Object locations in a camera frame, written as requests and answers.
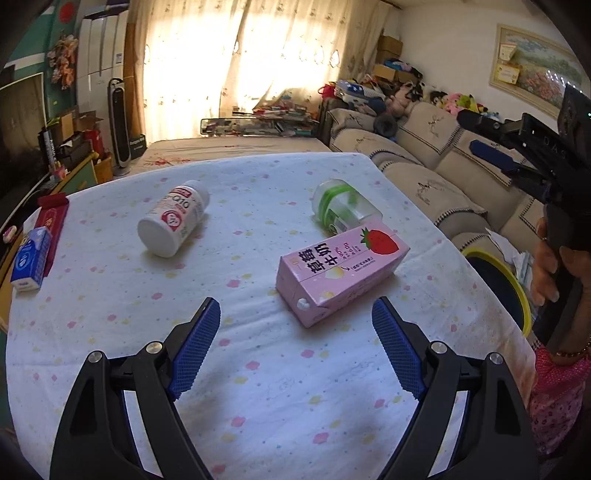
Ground white standing air conditioner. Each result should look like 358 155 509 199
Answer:
76 11 130 144

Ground glass coffee table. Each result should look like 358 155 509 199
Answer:
199 108 324 138

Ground pink plush doll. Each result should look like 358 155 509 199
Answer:
388 85 416 116

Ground clear bottle with green bands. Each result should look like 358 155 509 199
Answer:
310 179 384 236

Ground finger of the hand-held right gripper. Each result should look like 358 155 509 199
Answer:
457 109 525 139
468 140 550 197

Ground black television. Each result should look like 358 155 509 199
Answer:
0 71 49 227

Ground cream embroidered curtain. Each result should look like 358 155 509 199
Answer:
127 0 400 139

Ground white pill bottle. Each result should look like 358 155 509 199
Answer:
137 181 211 258

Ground person's right forearm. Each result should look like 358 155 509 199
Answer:
551 323 591 360

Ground stack of cardboard boxes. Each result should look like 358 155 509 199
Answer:
372 34 416 84

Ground open cardboard box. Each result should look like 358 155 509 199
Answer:
46 108 105 144

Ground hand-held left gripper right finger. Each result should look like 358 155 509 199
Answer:
372 296 539 480

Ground yellow trash bin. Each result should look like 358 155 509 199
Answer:
462 247 532 337

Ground red box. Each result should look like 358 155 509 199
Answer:
36 194 70 278

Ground white paper sheets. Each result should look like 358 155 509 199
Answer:
489 231 536 296

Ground floral sheet mattress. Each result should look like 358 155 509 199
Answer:
134 136 333 178

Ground beige sofa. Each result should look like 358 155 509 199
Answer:
323 99 555 259

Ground framed flower painting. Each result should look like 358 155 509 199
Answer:
489 23 585 121

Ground artificial flower decoration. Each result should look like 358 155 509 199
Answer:
46 34 79 90

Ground row of plush toys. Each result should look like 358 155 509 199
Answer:
429 90 502 118

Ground pink dotted clothing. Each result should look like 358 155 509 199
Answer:
529 346 591 457

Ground person's right hand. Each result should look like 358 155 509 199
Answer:
531 218 591 304

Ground blue tissue pack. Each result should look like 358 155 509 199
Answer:
10 226 52 292

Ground blue star print case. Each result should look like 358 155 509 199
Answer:
335 79 384 102

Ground dotted white tablecloth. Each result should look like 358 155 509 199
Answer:
4 151 539 480

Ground white tower fan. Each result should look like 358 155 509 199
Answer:
107 78 134 178

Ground pink strawberry milk carton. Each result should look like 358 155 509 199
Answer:
276 220 411 328

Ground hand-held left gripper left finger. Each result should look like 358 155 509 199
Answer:
48 296 221 480

